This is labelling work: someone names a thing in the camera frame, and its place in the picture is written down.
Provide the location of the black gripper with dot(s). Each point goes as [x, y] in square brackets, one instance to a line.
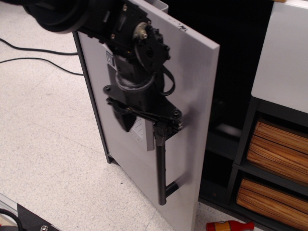
[150, 104]

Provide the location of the black bar door handle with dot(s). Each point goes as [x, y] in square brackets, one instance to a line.
[164, 191]

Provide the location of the grey toy fridge door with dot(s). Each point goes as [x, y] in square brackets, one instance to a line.
[193, 64]

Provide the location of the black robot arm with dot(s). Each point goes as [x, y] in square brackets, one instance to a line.
[137, 89]

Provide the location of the dark grey fridge cabinet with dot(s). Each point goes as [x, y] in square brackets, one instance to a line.
[239, 28]

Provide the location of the grey water dispenser panel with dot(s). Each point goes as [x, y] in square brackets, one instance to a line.
[142, 129]

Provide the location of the red toy ketchup bottle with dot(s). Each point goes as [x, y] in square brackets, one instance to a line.
[230, 225]

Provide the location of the upper wooden basket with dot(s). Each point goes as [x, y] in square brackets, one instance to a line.
[282, 150]

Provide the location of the wooden basket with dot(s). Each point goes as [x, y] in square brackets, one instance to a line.
[282, 150]
[273, 203]

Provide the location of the lower wooden basket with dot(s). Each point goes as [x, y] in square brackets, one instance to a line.
[273, 203]

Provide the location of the wooden countertop edge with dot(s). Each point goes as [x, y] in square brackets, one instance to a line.
[280, 1]

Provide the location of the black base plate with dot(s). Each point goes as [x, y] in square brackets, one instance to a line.
[32, 222]

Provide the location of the aluminium rail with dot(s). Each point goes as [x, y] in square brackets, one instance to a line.
[8, 204]

